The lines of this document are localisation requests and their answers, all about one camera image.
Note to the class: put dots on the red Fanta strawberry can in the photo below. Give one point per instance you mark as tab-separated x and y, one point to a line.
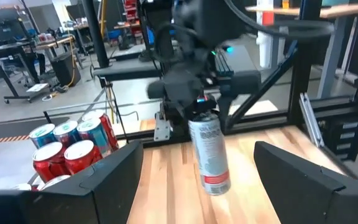
56	181

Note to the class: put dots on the silver mounting plate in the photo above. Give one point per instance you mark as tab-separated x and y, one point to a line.
162	127

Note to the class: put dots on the black computer tower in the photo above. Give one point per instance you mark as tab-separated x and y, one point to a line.
65	68

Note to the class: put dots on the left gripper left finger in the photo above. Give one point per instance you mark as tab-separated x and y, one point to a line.
73	205

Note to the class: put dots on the black orange-striped floor mat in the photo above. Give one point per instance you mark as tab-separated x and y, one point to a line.
11	130

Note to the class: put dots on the grey desk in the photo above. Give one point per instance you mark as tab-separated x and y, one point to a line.
126	70

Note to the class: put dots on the black aluminium table frame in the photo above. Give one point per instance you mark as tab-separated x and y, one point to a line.
303	62

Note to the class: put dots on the silver aluminium extrusion bar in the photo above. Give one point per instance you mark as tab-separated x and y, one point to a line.
311	121

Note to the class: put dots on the black monitor desk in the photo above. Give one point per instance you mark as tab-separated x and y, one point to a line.
8	49

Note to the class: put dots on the white Celsius can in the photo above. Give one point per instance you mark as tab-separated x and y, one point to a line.
210	155

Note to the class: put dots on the backlit black keyboard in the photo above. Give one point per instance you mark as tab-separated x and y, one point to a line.
222	63

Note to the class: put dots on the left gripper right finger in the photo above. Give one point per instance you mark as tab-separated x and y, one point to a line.
315	202

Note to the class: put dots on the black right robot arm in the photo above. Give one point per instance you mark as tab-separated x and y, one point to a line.
210	18

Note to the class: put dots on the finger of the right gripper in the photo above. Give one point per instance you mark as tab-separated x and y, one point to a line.
156	90
239	83

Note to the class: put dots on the wooden-top white table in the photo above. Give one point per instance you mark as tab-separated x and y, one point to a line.
331	46

